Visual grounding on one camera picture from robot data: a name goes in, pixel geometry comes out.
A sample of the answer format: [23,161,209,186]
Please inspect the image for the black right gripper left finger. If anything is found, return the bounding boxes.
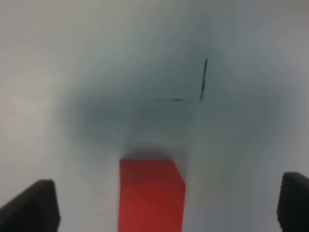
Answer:
[0,179,60,232]

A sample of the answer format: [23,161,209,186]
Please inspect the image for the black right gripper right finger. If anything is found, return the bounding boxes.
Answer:
[277,172,309,232]

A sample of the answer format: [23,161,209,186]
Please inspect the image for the red block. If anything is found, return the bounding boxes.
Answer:
[118,159,185,232]

